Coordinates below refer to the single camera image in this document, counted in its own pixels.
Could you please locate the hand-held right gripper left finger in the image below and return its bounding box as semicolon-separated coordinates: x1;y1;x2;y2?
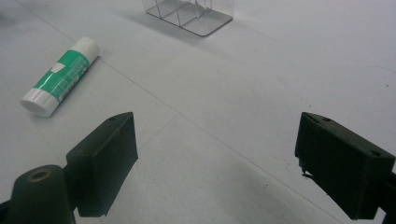
64;111;139;218

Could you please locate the clear plastic organizer box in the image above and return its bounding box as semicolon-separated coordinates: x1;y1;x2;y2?
141;0;235;37

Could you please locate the green and white glue stick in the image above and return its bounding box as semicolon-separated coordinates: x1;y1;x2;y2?
20;36;101;119

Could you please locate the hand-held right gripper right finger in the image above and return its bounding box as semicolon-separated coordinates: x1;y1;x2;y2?
294;112;396;221

